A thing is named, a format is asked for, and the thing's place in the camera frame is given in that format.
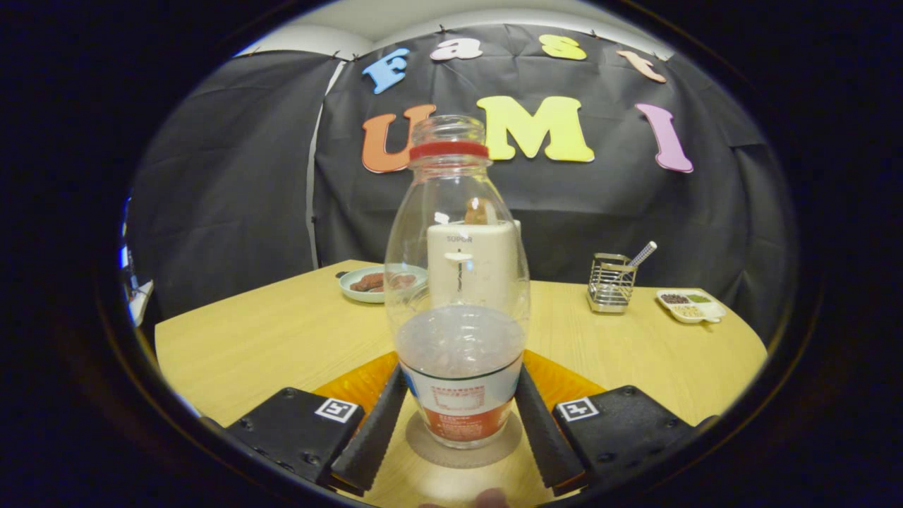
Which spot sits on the white kitchen appliance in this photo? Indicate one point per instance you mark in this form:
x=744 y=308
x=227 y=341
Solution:
x=469 y=271

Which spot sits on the brown cake piece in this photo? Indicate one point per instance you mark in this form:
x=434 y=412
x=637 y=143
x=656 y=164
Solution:
x=368 y=282
x=403 y=281

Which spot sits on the clear juice bottle red label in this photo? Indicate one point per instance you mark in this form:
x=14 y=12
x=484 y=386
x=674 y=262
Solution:
x=458 y=353

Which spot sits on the wooden table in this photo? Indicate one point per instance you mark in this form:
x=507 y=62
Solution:
x=282 y=339

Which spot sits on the pale green plate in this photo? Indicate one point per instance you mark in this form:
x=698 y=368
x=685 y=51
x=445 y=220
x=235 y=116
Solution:
x=353 y=291

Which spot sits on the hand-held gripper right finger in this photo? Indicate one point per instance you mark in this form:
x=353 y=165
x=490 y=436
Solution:
x=624 y=430

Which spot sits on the white divided snack dish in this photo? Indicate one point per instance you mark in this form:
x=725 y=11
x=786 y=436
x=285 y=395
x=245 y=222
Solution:
x=691 y=307

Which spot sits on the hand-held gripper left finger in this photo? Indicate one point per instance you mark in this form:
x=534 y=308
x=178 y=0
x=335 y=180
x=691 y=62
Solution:
x=296 y=430

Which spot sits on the round brown coaster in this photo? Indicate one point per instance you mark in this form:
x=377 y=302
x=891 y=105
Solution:
x=423 y=449

